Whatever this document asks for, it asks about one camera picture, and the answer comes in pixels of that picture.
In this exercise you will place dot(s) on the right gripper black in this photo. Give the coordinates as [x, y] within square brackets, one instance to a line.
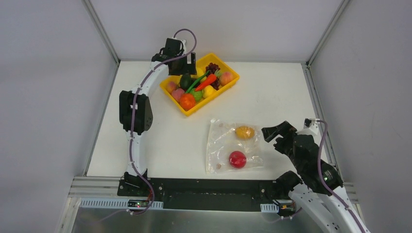
[283, 139]

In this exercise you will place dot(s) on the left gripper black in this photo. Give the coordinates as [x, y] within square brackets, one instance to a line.
[181, 65]

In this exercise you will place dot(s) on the dark green vegetable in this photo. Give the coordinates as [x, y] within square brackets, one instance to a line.
[185, 82]

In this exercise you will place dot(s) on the green bean pod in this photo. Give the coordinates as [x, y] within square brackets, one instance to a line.
[195, 82]

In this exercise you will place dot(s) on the yellow orange potato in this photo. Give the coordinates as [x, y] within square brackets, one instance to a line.
[244, 132]

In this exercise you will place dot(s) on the orange carrot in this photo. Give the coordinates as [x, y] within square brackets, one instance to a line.
[209, 80]

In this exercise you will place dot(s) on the green cabbage ball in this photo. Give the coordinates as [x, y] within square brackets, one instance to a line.
[198, 95]

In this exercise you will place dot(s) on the orange pumpkin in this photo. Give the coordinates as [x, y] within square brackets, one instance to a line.
[187, 101]

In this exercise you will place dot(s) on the red apple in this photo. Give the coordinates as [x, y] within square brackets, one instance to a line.
[237, 159]

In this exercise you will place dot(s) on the clear zip top bag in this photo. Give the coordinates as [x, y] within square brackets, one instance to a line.
[221, 141]

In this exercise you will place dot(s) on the peach from bag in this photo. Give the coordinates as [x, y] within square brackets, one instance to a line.
[226, 78]

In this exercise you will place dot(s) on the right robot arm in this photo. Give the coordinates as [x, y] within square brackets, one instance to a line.
[315, 185]

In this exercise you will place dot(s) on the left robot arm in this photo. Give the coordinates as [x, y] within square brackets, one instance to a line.
[135, 111]

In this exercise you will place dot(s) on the yellow mango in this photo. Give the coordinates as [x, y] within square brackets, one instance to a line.
[200, 73]

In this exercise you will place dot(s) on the small peach tray corner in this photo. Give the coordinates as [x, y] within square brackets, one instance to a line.
[171, 86]

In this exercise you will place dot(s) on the purple grape bunch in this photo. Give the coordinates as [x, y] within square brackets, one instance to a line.
[213, 68]

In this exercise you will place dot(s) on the pink peach in tray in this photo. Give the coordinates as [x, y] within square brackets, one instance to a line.
[177, 94]

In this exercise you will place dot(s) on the yellow plastic tray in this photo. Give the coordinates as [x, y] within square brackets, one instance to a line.
[203, 63]

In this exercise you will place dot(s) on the yellow pepper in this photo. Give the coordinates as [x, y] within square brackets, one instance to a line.
[208, 91]

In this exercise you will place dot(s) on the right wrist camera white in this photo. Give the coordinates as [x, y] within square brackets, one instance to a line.
[310, 127]

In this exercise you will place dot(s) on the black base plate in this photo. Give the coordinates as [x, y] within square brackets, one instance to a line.
[211, 195]

